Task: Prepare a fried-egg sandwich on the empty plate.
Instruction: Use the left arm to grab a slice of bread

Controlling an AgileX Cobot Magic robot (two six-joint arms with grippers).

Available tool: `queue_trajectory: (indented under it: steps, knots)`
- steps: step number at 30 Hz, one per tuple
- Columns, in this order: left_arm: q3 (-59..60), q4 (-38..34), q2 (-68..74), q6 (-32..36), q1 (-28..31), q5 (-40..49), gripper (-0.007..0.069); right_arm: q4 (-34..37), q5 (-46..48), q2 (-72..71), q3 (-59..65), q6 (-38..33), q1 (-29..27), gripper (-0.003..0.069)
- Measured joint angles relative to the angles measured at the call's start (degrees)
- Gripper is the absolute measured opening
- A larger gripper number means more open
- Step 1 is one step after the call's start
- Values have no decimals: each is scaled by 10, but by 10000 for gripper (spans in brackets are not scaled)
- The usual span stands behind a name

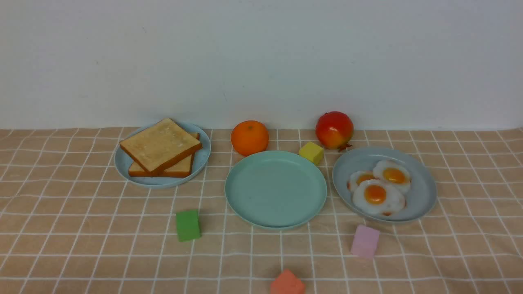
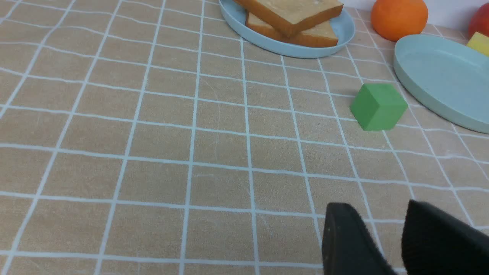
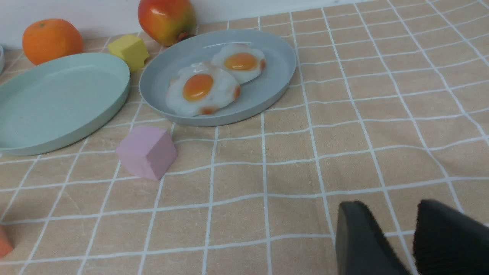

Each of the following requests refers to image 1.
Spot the toast slice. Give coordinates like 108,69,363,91
119,118,203,176
128,129,200,178

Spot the fried egg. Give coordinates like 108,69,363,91
372,160,412,195
347,170,375,192
352,179,407,217

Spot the orange fruit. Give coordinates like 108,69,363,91
230,120,269,157

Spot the teal green plate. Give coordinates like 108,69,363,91
224,151,328,231

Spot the yellow foam cube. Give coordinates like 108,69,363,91
298,142,324,166

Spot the light blue plate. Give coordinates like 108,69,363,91
114,121,211,189

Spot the red pomegranate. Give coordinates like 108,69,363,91
315,111,354,152

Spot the green foam cube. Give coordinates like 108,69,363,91
176,209,201,242

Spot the red foam block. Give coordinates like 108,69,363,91
270,269,306,294

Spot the pink foam cube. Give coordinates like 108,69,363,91
351,225,380,259

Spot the checkered peach tablecloth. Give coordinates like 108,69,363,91
0,128,523,294

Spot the grey blue plate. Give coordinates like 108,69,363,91
332,147,437,225

